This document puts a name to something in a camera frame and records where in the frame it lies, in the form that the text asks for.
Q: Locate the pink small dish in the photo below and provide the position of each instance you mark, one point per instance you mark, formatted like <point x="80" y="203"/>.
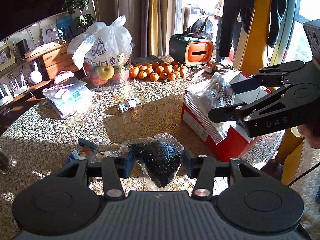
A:
<point x="208" y="68"/>

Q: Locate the floral lace desktop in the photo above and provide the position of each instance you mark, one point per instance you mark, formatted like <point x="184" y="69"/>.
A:
<point x="62" y="120"/>

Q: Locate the yellow apple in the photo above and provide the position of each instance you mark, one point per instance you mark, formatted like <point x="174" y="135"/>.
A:
<point x="105" y="72"/>

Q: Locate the cream photo frame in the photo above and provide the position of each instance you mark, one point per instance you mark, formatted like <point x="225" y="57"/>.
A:
<point x="6" y="57"/>

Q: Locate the clear fruit bowl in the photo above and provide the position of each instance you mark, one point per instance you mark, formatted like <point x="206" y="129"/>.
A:
<point x="120" y="72"/>

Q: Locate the clear cotton swab bag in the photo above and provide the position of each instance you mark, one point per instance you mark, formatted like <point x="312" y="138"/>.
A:
<point x="212" y="95"/>

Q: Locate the white baby photo frame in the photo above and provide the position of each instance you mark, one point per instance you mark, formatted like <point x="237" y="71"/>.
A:
<point x="49" y="34"/>

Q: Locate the red cardboard box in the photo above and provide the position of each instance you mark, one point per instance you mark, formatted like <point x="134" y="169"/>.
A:
<point x="225" y="147"/>

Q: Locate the black flat television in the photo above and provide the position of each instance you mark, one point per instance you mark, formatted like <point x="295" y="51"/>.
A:
<point x="25" y="5"/>

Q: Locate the white long packet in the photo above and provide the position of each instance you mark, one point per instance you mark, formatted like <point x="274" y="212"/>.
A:
<point x="196" y="74"/>

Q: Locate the pink blue toy figure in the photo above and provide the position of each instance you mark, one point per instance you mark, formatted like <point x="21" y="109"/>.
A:
<point x="128" y="105"/>

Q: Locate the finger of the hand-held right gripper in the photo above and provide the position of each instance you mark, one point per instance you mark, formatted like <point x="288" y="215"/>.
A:
<point x="225" y="113"/>
<point x="243" y="87"/>

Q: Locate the white lace cover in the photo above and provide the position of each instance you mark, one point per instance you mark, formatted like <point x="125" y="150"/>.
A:
<point x="307" y="205"/>

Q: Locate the blue picture card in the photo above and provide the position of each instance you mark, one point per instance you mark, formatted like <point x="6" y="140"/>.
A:
<point x="64" y="26"/>

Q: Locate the dark makeup brush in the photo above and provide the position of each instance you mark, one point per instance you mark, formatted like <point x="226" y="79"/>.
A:
<point x="189" y="29"/>
<point x="203" y="25"/>

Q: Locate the orange green tissue box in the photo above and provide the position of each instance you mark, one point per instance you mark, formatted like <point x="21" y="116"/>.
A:
<point x="197" y="52"/>

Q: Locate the clear bag of black screws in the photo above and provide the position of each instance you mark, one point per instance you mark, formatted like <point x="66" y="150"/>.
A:
<point x="160" y="157"/>

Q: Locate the fruit peel scraps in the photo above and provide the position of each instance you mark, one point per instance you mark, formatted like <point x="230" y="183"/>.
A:
<point x="220" y="67"/>

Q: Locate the yellow chair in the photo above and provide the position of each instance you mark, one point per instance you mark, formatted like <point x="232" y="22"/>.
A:
<point x="260" y="30"/>

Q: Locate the blue clear blister pack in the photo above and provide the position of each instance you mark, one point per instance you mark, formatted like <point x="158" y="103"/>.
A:
<point x="80" y="150"/>

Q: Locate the wooden drawer cabinet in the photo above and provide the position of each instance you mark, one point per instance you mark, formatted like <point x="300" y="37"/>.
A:
<point x="60" y="60"/>

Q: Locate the white plastic bag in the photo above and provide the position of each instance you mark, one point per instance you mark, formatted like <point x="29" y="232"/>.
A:
<point x="105" y="37"/>

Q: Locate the white swan lamp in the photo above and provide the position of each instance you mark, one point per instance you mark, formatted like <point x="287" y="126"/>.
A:
<point x="35" y="76"/>

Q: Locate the clear crinkled wrapper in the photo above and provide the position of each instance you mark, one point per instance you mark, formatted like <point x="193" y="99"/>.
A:
<point x="105" y="155"/>

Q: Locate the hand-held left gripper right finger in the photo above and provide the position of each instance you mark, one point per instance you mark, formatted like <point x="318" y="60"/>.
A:
<point x="190" y="165"/>

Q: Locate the stack of clear plastic cases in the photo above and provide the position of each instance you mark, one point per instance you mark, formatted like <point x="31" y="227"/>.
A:
<point x="67" y="100"/>

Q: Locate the person's right hand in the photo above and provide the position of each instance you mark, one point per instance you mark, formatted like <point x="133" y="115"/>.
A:
<point x="311" y="137"/>

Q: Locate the red netted fruit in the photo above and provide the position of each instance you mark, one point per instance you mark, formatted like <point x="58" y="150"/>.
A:
<point x="93" y="78"/>

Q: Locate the yellow curtain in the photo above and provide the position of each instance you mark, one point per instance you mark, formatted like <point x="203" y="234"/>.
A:
<point x="155" y="17"/>

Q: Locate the pile of mandarins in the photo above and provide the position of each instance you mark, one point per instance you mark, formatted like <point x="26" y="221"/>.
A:
<point x="160" y="71"/>

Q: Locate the pink white pouch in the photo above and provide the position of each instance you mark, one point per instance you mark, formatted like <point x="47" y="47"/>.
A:
<point x="63" y="77"/>

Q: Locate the black speaker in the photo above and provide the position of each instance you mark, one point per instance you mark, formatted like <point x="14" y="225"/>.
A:
<point x="22" y="48"/>

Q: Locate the white router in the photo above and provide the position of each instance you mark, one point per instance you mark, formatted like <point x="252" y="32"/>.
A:
<point x="19" y="91"/>
<point x="4" y="95"/>

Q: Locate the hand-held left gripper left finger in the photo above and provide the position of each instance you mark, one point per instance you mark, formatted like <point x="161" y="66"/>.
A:
<point x="127" y="165"/>

